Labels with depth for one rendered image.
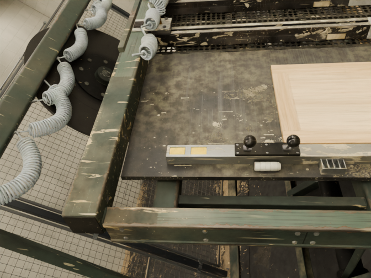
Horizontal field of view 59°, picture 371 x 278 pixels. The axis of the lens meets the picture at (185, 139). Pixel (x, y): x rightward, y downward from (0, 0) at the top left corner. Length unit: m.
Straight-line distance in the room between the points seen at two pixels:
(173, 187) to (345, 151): 0.54
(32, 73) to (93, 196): 0.83
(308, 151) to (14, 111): 1.11
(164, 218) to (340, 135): 0.64
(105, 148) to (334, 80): 0.90
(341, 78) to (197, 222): 0.84
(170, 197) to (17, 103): 0.78
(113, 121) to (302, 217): 0.66
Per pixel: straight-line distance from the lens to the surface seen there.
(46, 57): 1.74
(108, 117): 1.16
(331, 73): 1.45
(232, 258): 2.05
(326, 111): 1.27
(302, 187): 2.70
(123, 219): 0.95
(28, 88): 1.58
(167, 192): 1.07
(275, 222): 0.92
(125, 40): 1.21
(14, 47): 7.20
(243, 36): 1.59
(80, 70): 1.84
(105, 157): 1.03
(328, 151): 1.11
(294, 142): 0.96
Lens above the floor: 2.01
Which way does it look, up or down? 22 degrees down
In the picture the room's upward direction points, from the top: 64 degrees counter-clockwise
